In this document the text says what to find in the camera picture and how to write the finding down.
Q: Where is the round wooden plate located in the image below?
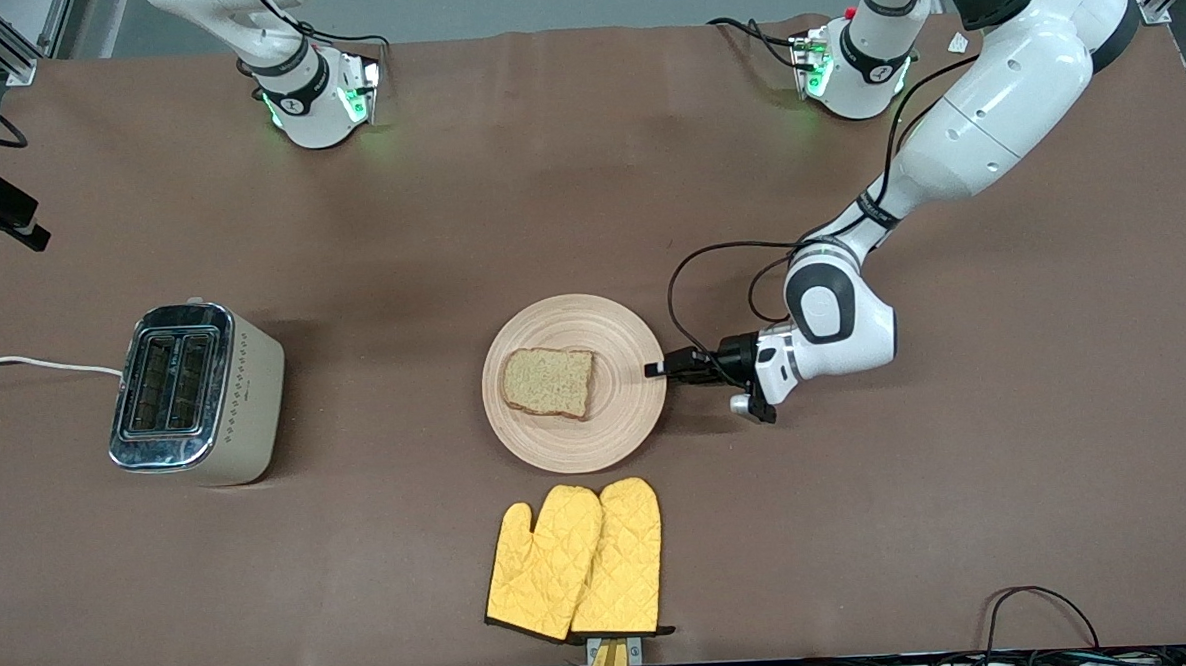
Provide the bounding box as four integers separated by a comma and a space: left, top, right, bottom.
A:
477, 290, 672, 479

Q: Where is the brown bread slice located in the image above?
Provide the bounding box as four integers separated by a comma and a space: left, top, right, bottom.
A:
499, 345, 598, 425

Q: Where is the beige chrome two-slot toaster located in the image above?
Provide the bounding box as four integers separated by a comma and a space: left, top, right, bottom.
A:
101, 294, 291, 492

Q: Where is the brown table cover mat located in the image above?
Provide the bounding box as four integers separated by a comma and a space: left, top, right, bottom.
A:
0, 0, 1186, 666

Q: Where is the yellow quilted oven mitt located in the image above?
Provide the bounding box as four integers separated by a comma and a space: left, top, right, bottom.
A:
562, 475, 677, 643
479, 483, 609, 647

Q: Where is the black left arm base cable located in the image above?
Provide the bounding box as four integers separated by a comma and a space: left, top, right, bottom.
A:
705, 12, 805, 75

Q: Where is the black arm base cable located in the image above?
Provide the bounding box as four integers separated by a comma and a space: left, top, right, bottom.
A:
248, 0, 392, 64
705, 12, 805, 75

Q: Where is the black looped cable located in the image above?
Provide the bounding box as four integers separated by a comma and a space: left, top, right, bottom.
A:
981, 582, 1101, 657

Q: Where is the black right arm base cable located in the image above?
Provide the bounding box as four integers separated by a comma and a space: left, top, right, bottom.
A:
248, 0, 392, 64

